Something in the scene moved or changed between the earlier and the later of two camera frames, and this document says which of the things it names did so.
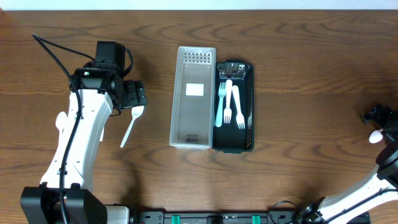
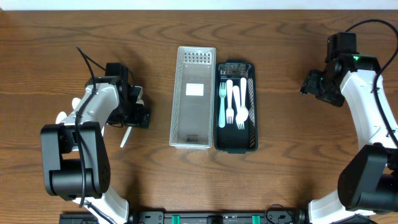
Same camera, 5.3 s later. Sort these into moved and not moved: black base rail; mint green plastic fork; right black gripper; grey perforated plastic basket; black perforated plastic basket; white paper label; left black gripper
Moved: left black gripper; right black gripper; mint green plastic fork
Not moved: grey perforated plastic basket; black perforated plastic basket; white paper label; black base rail
